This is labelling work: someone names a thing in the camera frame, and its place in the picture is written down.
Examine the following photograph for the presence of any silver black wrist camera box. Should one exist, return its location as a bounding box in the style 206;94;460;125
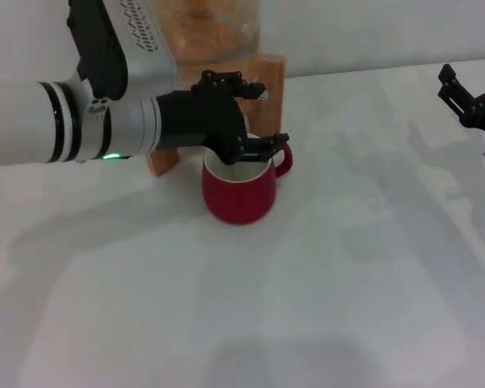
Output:
66;0;178;103

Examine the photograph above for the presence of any glass drink dispenser jar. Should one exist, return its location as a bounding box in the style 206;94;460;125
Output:
153;0;264;68

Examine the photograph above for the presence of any wooden dispenser stand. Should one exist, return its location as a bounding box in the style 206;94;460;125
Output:
145;53;287;178

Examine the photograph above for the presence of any red ceramic cup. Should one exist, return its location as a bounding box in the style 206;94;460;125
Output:
202;133;295;226

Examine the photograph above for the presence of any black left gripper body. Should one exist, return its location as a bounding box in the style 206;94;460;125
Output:
155;86;251;166

